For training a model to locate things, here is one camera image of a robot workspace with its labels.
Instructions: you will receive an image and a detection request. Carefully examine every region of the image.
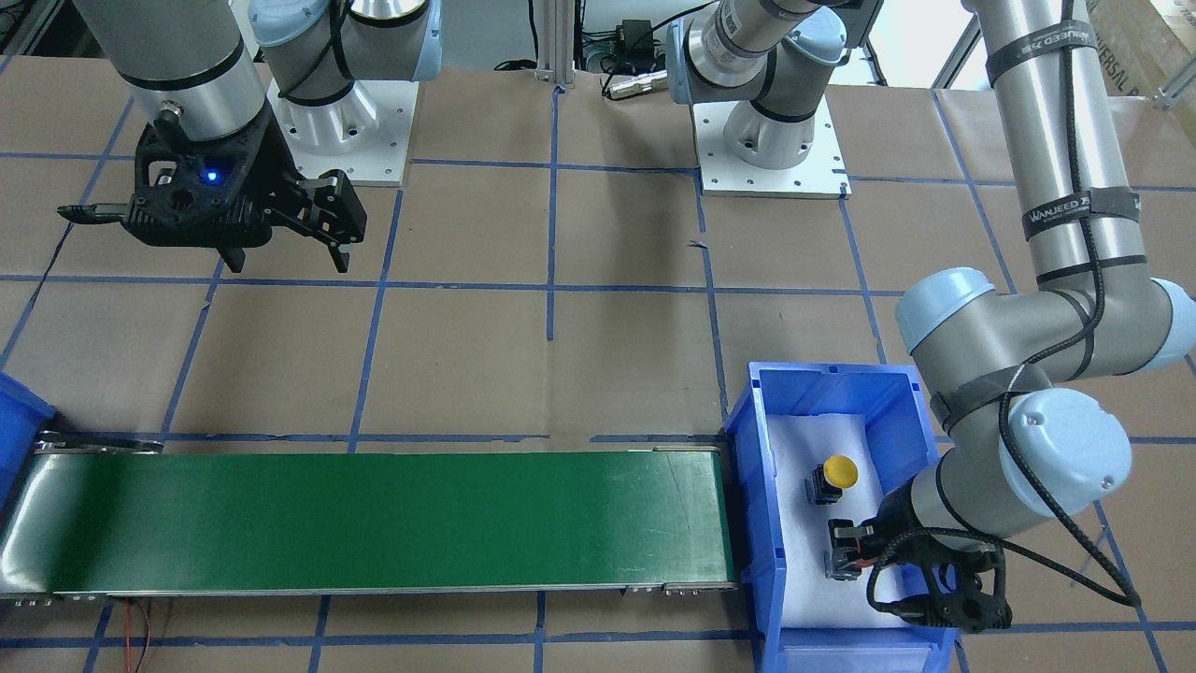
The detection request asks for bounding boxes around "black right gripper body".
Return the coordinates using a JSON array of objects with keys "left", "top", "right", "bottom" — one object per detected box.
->
[{"left": 57, "top": 104, "right": 300, "bottom": 273}]

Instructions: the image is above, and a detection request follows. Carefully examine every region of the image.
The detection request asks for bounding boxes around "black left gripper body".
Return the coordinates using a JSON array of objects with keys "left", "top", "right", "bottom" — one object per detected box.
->
[{"left": 873, "top": 491, "right": 1013, "bottom": 632}]

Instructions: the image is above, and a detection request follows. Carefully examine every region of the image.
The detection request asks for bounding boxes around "yellow push button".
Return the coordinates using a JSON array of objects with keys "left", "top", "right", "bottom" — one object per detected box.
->
[{"left": 804, "top": 454, "right": 860, "bottom": 506}]

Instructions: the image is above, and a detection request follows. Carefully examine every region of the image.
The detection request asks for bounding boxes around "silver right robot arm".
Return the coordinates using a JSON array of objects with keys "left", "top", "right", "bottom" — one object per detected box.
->
[{"left": 57, "top": 1, "right": 443, "bottom": 273}]

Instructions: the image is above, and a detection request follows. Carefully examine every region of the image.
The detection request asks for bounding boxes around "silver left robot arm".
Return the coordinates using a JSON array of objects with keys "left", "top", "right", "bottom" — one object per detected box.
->
[{"left": 829, "top": 1, "right": 1192, "bottom": 632}]

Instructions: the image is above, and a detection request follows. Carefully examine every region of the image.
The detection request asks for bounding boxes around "white foam bin liner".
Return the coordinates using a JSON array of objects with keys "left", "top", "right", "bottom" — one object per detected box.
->
[{"left": 764, "top": 412, "right": 913, "bottom": 629}]

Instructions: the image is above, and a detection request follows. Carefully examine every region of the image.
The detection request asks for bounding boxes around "blue plastic bin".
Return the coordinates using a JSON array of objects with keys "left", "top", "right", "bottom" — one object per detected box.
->
[
  {"left": 1, "top": 372, "right": 57, "bottom": 530},
  {"left": 724, "top": 363, "right": 963, "bottom": 673}
]

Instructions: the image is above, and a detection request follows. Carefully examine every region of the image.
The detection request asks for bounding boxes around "green conveyor belt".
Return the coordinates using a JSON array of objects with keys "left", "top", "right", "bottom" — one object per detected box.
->
[{"left": 4, "top": 449, "right": 736, "bottom": 599}]

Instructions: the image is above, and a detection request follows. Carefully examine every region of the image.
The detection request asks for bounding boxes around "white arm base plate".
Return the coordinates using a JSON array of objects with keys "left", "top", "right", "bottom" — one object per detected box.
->
[
  {"left": 691, "top": 97, "right": 852, "bottom": 198},
  {"left": 266, "top": 80, "right": 421, "bottom": 186}
]

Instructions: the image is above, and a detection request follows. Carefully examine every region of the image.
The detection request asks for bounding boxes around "aluminium frame post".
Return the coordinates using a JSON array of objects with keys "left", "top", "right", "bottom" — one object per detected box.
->
[{"left": 533, "top": 0, "right": 579, "bottom": 90}]

